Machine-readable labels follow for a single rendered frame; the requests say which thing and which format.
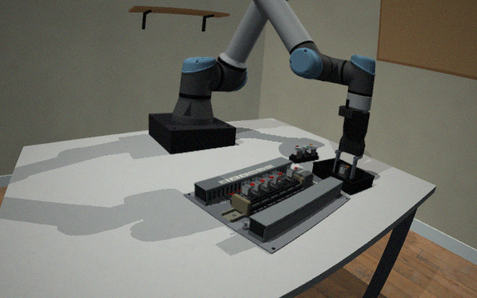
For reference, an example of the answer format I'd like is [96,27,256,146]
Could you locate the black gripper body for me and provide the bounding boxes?
[339,93,372,156]

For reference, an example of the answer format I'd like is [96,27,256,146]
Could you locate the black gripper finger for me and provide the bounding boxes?
[333,149,342,172]
[349,155,363,179]

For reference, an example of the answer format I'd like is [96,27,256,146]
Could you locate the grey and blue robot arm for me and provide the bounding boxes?
[172,0,376,125]

